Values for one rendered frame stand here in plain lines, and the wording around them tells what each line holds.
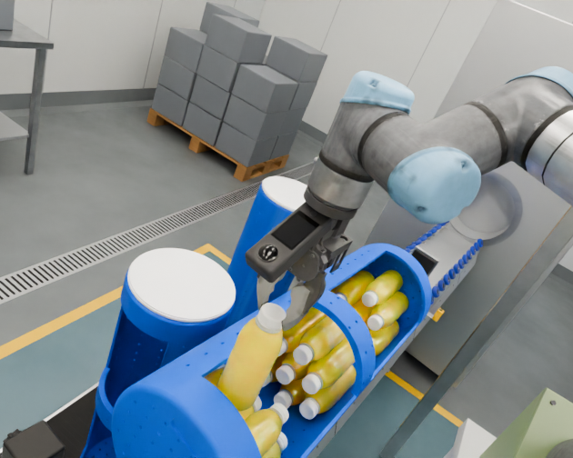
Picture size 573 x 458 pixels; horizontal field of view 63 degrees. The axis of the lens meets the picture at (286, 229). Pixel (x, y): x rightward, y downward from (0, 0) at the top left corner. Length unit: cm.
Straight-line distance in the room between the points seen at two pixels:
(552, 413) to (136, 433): 69
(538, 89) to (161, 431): 67
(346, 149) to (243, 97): 362
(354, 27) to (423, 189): 548
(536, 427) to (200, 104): 391
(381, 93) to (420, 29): 515
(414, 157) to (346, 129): 11
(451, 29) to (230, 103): 257
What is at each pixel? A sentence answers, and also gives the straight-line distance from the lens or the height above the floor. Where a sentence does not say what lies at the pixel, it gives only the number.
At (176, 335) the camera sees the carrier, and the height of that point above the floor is 98.
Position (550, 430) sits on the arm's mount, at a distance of 95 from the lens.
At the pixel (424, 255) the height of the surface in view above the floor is 108.
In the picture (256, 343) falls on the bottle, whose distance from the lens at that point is 68.
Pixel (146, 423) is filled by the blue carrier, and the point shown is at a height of 114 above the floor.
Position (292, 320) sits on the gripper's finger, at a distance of 66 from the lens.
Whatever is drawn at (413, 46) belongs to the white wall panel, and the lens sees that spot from 567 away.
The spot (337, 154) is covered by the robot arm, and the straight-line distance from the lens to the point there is 54.
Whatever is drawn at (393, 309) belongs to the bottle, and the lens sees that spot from 134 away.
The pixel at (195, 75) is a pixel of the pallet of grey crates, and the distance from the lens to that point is 446.
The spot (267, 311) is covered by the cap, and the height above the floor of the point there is 139.
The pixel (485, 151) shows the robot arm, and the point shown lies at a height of 172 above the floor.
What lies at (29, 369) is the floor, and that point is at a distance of 233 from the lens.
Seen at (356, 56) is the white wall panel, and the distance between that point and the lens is 586.
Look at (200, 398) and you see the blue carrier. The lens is 74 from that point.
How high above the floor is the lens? 181
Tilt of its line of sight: 28 degrees down
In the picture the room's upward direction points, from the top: 24 degrees clockwise
